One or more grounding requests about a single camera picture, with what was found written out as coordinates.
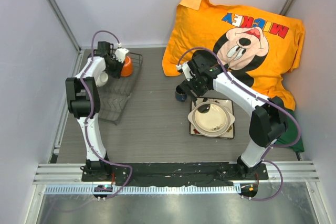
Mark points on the large white oval dish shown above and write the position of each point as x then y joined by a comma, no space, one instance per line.
211,134

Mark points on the blue mug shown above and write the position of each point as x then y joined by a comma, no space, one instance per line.
180,95

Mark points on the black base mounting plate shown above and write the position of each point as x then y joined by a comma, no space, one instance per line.
172,174

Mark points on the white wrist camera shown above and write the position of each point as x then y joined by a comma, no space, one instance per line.
186,70
121,53

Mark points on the white ribbed bowl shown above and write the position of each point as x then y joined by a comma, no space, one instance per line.
102,79

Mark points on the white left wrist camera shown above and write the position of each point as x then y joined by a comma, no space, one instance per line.
121,53

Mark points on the aluminium frame rail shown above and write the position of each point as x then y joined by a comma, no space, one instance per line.
292,171

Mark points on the black wire dish rack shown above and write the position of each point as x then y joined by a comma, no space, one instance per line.
115,95

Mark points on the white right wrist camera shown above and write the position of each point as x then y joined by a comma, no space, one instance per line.
186,70

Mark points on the orange Mickey pillow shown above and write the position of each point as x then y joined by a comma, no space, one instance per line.
256,46

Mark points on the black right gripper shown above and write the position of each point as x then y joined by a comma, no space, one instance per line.
186,86

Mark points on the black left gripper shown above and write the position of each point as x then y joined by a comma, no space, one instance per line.
117,74

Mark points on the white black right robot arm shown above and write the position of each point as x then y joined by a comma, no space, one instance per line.
268,120

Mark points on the white slotted cable duct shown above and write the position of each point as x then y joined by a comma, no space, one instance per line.
135,190

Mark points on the small cream plate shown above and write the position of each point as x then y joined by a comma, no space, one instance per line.
211,117

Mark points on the square floral plate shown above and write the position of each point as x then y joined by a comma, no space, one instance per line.
229,106

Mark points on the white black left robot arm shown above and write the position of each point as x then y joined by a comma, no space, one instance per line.
83,102

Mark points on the orange mug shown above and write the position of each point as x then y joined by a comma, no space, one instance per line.
127,69

